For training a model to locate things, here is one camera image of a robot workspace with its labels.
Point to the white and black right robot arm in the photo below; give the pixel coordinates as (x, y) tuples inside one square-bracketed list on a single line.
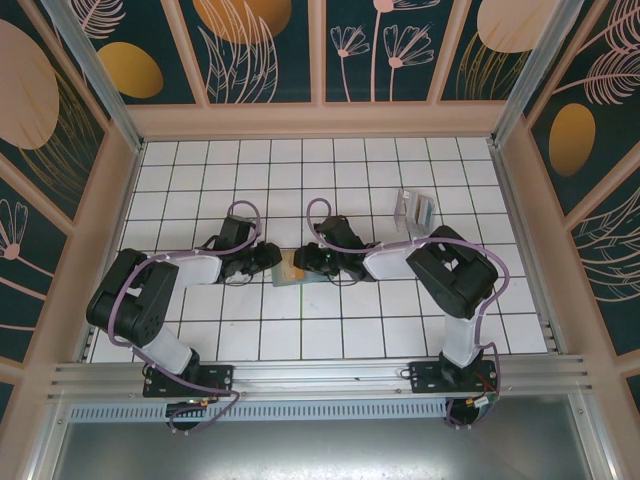
[(455, 280)]

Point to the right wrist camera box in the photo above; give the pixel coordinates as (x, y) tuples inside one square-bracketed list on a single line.
[(340, 232)]

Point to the aluminium mounting rail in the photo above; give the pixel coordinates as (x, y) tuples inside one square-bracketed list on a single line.
[(320, 375)]

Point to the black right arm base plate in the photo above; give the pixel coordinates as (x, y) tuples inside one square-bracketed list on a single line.
[(425, 377)]

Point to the grey metal sheet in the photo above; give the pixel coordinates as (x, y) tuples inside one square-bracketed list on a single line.
[(320, 450)]

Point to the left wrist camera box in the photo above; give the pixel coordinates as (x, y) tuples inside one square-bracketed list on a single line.
[(235, 231)]

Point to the aluminium frame post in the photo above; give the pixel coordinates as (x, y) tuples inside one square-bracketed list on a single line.
[(531, 75), (97, 75)]

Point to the gold VIP card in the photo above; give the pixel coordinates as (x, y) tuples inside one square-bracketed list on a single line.
[(292, 272)]

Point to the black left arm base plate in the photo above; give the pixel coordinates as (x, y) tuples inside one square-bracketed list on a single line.
[(220, 380)]

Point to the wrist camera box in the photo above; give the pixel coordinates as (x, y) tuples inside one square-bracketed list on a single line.
[(235, 231), (340, 232)]

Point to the blue credit card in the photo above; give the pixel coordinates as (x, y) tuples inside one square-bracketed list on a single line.
[(426, 211)]

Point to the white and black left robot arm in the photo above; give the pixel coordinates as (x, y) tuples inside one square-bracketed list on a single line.
[(150, 320)]

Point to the clear plastic bag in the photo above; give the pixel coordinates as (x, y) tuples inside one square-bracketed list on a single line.
[(405, 215)]

